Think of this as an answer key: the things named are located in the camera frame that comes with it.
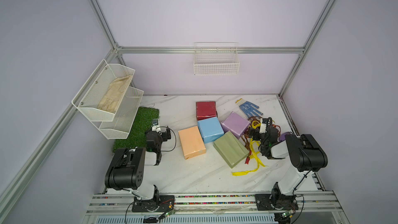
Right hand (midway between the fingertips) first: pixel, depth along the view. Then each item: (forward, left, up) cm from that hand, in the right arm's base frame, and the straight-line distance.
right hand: (257, 129), depth 100 cm
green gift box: (-15, +20, +5) cm, 26 cm away
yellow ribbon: (-18, +6, 0) cm, 19 cm away
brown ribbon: (+7, +3, +1) cm, 8 cm away
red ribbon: (-17, +9, 0) cm, 19 cm away
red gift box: (+13, +34, +6) cm, 37 cm away
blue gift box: (-2, +31, +5) cm, 31 cm away
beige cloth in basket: (0, +82, +31) cm, 87 cm away
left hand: (-1, +63, +6) cm, 63 cm away
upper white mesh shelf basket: (+3, +89, +30) cm, 94 cm away
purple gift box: (+1, +15, +6) cm, 16 cm away
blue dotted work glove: (+18, +2, 0) cm, 18 cm away
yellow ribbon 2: (+5, -12, +2) cm, 13 cm away
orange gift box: (-10, +42, +4) cm, 44 cm away
